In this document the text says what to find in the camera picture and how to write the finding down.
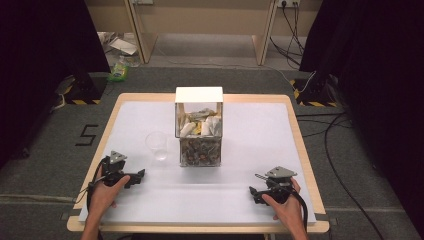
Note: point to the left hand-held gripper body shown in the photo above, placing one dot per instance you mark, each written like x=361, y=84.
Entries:
x=115, y=170

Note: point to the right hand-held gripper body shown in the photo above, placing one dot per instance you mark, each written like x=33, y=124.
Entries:
x=279, y=183

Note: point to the person's left hand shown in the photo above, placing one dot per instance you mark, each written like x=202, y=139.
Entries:
x=105, y=195

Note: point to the person's right hand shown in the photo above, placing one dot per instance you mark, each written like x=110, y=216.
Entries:
x=288, y=210

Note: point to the white table mat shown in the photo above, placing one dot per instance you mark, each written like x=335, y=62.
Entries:
x=233, y=173

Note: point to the clear plastic cup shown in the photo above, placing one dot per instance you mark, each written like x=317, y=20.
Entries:
x=157, y=145

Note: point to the wooden table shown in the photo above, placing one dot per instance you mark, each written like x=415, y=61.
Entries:
x=301, y=140

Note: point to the clear bin with white lid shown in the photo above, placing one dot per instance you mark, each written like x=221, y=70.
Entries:
x=199, y=130

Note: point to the pile of crumpled wrappers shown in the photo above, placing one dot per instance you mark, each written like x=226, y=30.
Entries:
x=201, y=125

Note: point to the black striped stand base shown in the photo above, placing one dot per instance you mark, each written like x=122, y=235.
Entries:
x=315, y=95
x=85, y=90

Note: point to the green packet on floor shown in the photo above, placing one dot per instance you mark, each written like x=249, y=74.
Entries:
x=118, y=71

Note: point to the pile of white papers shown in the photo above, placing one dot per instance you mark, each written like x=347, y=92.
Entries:
x=123, y=46

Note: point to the dark curtain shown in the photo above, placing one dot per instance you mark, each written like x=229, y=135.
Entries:
x=40, y=66
x=376, y=83

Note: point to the beige wooden desk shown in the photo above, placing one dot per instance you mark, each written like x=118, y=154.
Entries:
x=206, y=16

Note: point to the white wall socket strip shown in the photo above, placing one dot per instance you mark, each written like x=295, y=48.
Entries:
x=288, y=3

